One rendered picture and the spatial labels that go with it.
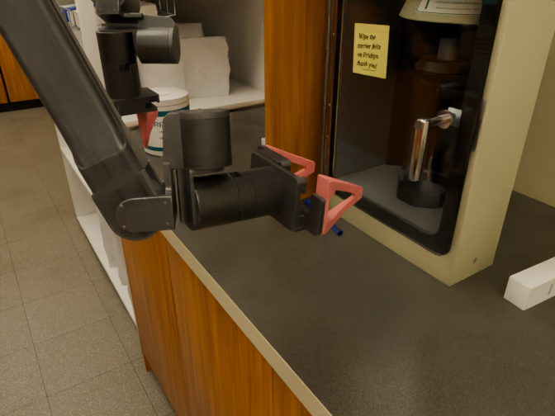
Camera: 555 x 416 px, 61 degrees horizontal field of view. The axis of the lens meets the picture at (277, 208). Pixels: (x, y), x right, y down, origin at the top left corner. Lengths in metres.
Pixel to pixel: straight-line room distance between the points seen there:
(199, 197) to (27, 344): 1.80
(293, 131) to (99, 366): 1.38
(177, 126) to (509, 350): 0.51
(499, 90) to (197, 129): 0.39
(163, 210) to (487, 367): 0.44
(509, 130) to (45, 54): 0.57
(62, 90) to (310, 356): 0.42
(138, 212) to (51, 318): 1.86
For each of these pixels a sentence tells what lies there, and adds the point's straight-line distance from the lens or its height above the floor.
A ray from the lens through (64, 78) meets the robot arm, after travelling 0.49.
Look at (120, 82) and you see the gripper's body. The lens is 0.83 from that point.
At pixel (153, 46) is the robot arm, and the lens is 0.80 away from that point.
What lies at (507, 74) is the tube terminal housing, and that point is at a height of 1.26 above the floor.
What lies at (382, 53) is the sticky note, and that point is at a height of 1.27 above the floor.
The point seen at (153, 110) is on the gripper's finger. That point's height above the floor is 1.16.
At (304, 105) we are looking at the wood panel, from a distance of 0.92.
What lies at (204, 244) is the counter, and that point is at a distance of 0.85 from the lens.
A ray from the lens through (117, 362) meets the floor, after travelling 2.02.
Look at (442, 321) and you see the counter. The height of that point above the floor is 0.94.
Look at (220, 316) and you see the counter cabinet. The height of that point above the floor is 0.81.
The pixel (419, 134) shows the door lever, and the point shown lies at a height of 1.19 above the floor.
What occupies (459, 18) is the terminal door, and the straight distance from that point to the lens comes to 0.67.
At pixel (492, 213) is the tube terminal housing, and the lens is 0.79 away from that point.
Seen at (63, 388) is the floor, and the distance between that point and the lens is 2.00.
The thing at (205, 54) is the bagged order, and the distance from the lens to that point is 1.83.
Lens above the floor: 1.40
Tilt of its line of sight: 28 degrees down
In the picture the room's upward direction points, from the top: straight up
